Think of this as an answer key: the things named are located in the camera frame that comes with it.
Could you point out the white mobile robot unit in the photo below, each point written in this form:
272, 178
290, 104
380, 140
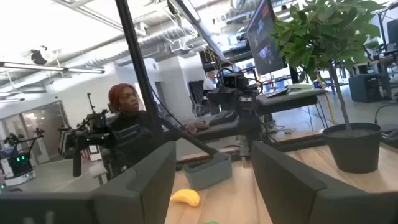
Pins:
18, 168

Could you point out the grey plastic bin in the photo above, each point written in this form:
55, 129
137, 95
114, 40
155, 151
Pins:
208, 174

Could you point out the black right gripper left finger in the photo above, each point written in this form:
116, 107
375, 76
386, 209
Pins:
149, 186

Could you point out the black office chair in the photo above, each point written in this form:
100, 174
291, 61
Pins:
196, 93

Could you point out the yellow toy banana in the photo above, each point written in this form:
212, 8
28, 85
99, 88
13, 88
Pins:
186, 197

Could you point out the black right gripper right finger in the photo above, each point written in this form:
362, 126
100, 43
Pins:
280, 186

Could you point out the black computer monitor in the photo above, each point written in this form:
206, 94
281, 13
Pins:
264, 40

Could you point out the person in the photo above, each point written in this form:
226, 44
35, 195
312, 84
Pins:
130, 124
209, 83

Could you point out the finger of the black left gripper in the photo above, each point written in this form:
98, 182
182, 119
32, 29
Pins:
225, 117

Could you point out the black ceiling camera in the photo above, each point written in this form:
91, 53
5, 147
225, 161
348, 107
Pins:
38, 57

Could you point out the dark grey desk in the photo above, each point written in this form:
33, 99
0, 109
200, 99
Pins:
289, 99

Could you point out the bright green toy vegetable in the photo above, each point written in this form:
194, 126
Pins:
211, 222

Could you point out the long ceiling light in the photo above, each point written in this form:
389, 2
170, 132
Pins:
31, 66

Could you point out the black cabinet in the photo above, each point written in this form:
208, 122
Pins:
367, 88

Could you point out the green potted plant black pot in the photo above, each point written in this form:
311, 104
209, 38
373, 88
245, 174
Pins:
351, 146

